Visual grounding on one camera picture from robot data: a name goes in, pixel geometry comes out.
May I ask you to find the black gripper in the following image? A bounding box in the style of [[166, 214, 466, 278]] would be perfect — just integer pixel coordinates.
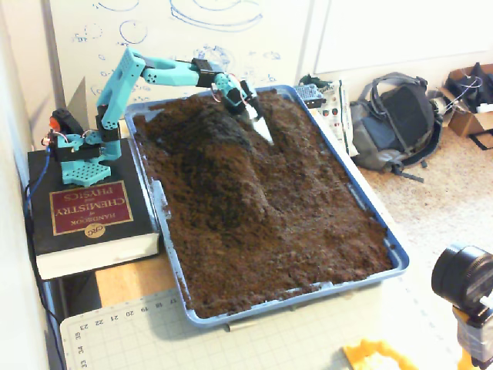
[[225, 79, 276, 146]]

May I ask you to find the brown fibrous soil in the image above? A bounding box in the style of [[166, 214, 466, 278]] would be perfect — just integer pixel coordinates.
[[132, 88, 397, 320]]

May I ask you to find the teal five-joint robot arm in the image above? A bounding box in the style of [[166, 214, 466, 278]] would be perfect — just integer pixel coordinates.
[[48, 46, 247, 187]]

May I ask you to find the perforated box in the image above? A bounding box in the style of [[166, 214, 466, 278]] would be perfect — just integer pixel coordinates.
[[294, 83, 324, 109]]

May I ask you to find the whiteboard with blue drawings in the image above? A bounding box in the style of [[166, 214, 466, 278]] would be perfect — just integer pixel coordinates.
[[48, 0, 315, 120]]

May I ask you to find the grey backpack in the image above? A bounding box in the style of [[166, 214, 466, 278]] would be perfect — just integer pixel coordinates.
[[348, 72, 444, 184]]

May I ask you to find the black chemistry physics handbook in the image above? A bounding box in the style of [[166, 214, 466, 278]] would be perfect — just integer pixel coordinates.
[[26, 136, 161, 281]]

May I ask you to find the blue plastic tray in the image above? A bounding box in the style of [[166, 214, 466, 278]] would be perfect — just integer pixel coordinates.
[[122, 83, 411, 330]]

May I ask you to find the brown cardboard box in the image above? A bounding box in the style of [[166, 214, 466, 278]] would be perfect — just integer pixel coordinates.
[[437, 63, 493, 139]]

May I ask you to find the small metal bar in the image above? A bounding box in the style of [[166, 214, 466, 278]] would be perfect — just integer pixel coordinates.
[[225, 321, 257, 333]]

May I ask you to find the grey gridded cutting mat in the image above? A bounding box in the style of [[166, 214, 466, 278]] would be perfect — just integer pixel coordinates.
[[59, 287, 475, 370]]

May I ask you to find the yellow plastic object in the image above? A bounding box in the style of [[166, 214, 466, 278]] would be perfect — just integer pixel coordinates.
[[341, 338, 419, 370]]

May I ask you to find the blue usb cable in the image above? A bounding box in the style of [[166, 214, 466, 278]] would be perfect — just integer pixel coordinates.
[[23, 151, 53, 217]]

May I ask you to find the black power cable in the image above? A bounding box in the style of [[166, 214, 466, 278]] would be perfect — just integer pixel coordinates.
[[22, 184, 67, 370]]

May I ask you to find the yellow taped camera stand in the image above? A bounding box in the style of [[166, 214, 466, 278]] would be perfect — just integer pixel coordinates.
[[452, 304, 493, 370]]

